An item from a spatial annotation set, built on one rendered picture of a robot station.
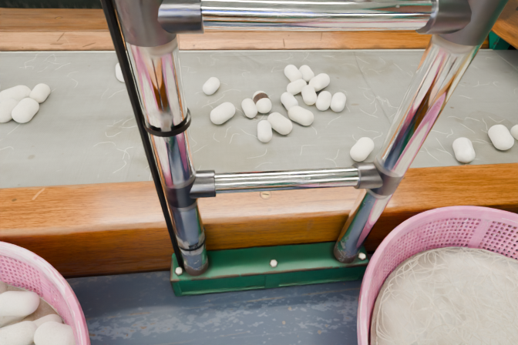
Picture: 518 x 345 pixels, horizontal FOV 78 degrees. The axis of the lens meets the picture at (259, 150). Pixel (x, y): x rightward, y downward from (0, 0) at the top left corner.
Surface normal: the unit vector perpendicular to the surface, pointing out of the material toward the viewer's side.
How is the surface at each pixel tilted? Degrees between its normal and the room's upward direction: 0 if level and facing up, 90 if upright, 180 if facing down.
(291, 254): 0
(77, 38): 45
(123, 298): 0
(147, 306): 0
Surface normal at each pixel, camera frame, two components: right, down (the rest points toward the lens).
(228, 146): 0.05, -0.69
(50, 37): 0.11, 0.01
